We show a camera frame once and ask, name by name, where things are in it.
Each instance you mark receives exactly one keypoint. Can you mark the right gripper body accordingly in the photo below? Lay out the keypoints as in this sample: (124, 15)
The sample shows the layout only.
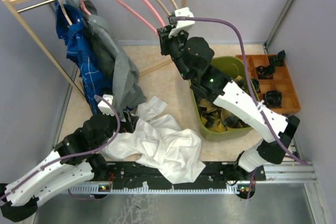
(173, 46)

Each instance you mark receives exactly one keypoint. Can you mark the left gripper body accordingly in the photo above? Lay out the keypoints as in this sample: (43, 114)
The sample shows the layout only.
(126, 126)

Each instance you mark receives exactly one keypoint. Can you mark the white shirt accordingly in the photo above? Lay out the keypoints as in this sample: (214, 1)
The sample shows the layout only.
(161, 143)

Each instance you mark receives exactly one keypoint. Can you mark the grey shirt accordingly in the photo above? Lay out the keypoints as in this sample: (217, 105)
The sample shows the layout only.
(113, 61)

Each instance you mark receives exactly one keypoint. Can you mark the pink hanger with white shirt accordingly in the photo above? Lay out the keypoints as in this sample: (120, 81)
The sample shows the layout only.
(147, 5)

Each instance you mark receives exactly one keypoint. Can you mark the yellow plaid shirt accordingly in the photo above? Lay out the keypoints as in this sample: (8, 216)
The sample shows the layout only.
(217, 119)

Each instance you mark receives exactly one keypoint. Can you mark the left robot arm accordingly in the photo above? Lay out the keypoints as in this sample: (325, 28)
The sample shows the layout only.
(74, 160)

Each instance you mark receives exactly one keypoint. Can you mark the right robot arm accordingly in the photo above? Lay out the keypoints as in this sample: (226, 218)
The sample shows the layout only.
(192, 57)

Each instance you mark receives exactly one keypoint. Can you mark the blue plaid shirt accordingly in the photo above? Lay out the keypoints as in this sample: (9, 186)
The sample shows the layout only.
(80, 52)

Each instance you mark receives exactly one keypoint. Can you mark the green plastic basket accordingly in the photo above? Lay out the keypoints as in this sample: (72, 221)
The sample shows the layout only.
(233, 67)

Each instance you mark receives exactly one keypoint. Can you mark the black part beside basket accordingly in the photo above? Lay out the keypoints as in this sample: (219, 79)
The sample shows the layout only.
(256, 84)

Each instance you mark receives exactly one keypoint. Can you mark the orange compartment tray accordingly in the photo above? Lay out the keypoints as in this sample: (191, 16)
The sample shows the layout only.
(280, 81)

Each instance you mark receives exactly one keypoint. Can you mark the black part in tray corner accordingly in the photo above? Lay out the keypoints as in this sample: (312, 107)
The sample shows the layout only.
(278, 60)

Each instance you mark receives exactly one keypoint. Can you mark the black round part in tray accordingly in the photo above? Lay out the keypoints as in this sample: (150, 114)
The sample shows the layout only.
(273, 99)

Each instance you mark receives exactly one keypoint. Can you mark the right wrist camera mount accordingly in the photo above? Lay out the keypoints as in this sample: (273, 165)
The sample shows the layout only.
(181, 25)

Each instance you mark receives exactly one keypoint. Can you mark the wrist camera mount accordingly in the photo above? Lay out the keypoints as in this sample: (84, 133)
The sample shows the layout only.
(105, 105)
(181, 25)

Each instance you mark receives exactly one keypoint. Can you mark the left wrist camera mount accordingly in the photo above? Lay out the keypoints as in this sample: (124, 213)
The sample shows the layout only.
(105, 105)

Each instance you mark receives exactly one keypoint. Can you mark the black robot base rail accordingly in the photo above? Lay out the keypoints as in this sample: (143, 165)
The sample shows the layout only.
(132, 178)

